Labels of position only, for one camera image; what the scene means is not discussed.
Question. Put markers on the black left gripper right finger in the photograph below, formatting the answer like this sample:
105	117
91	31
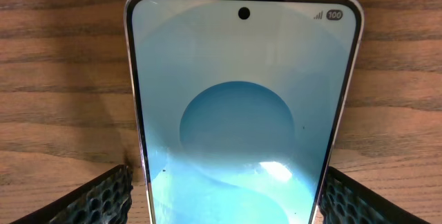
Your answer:
345	201

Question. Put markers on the Galaxy S25 smartphone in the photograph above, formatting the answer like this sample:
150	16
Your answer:
238	104

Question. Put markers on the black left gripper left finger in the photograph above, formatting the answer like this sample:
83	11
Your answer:
105	199

